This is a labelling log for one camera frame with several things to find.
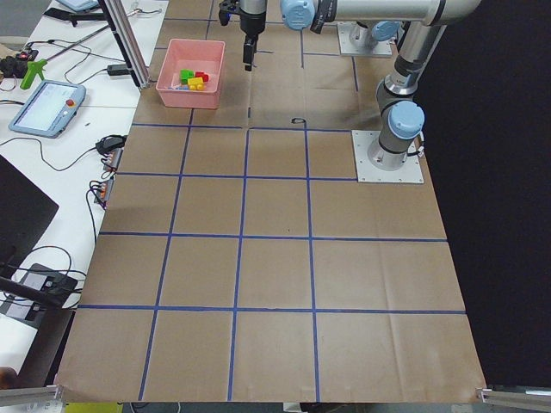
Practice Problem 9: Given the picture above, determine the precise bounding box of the red toy block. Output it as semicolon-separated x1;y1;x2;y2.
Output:
195;71;209;83

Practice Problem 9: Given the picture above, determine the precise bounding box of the black camera tripod stand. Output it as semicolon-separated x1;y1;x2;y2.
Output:
1;245;80;308

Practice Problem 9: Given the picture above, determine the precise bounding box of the teach pendant tablet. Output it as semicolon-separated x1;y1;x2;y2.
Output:
9;80;87;139

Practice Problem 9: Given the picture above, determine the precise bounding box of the aluminium frame post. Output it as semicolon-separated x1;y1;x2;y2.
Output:
98;0;150;89

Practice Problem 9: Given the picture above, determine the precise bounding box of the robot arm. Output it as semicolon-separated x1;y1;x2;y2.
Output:
211;1;477;131
349;21;401;49

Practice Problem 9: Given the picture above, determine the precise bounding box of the yellow toy block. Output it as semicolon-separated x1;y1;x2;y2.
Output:
187;77;205;91

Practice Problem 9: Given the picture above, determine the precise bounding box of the black power adapter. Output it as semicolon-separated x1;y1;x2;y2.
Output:
106;64;130;77

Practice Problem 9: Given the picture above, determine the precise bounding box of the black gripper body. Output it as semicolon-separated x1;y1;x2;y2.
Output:
219;0;265;65

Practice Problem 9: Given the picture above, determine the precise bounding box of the pink plastic box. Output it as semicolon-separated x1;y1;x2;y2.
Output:
156;39;226;109

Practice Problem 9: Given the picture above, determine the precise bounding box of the green toy block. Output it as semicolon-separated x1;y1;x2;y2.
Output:
180;69;195;84

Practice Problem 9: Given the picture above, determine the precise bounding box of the green handled reacher tool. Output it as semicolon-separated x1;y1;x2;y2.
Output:
20;59;47;90

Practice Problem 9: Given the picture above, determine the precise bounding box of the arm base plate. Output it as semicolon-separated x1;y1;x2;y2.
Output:
351;130;424;185
337;21;399;58

